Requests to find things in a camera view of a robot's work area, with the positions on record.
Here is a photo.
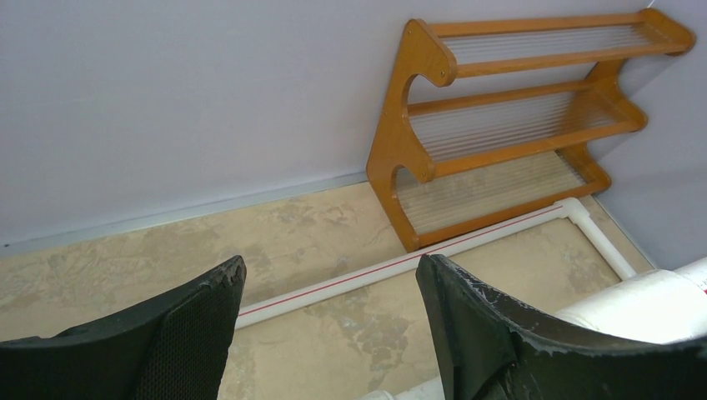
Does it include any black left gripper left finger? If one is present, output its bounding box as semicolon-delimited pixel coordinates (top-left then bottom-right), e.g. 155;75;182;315
1;255;247;399

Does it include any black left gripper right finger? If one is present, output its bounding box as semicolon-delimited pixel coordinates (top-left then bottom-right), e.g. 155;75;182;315
415;255;706;399

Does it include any white PVC pipe frame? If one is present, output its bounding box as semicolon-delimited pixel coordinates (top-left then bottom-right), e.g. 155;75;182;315
221;198;706;399

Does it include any wooden rack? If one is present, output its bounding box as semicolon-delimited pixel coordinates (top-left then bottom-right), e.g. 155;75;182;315
366;8;697;252

